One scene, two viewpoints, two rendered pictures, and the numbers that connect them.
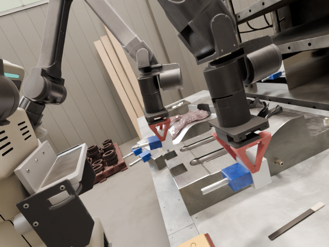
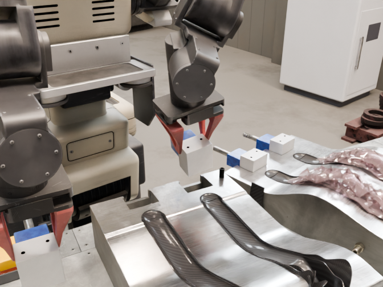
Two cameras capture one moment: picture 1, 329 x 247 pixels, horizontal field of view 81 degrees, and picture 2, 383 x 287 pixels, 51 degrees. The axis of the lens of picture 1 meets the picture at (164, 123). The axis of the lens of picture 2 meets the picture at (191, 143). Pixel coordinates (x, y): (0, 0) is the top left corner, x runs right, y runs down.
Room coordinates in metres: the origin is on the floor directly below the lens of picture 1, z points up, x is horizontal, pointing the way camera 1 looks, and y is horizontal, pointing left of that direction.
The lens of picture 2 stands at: (0.36, -0.56, 1.29)
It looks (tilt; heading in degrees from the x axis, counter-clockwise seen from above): 27 degrees down; 67
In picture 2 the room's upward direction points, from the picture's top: straight up
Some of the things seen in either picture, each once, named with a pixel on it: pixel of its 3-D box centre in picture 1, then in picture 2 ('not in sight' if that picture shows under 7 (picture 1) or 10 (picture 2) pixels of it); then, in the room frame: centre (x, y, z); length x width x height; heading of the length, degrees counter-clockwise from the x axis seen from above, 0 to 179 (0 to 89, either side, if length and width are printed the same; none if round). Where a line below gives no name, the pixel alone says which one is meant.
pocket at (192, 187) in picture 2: (172, 160); (194, 191); (0.61, 0.02, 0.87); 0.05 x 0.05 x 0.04; 5
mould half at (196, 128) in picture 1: (185, 126); (366, 195); (0.91, -0.09, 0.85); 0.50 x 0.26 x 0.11; 112
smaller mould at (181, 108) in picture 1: (176, 110); not in sight; (1.37, -0.12, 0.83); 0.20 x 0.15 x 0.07; 95
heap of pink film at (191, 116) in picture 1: (182, 119); (367, 176); (0.91, -0.09, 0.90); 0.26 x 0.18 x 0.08; 112
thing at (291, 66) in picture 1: (302, 60); not in sight; (1.18, -0.96, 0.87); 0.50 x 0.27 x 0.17; 95
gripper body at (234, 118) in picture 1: (232, 111); (18, 170); (0.33, -0.12, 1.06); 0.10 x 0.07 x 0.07; 5
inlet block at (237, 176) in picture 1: (231, 178); (33, 240); (0.32, -0.08, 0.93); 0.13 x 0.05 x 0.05; 95
